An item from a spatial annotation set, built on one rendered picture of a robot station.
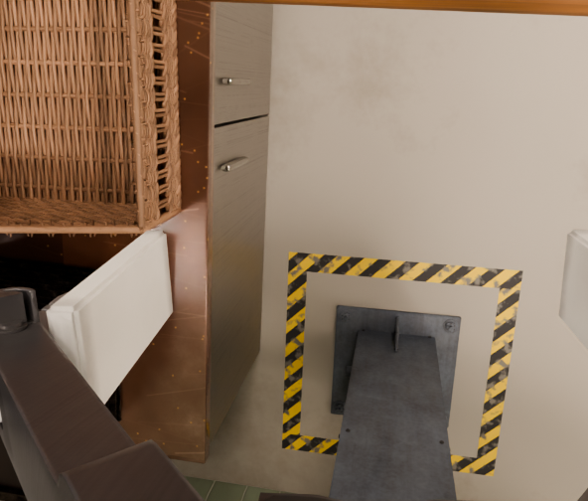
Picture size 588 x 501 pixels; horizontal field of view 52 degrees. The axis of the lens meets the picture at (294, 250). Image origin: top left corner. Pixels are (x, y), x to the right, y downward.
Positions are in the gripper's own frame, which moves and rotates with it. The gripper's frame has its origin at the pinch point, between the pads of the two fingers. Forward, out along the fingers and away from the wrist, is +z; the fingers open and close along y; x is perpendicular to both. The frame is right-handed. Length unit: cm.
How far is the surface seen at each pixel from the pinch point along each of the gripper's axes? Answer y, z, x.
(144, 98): -28, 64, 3
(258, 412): -26, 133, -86
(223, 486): -37, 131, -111
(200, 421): -27, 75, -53
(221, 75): -22, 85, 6
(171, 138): -28, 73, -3
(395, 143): 11, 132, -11
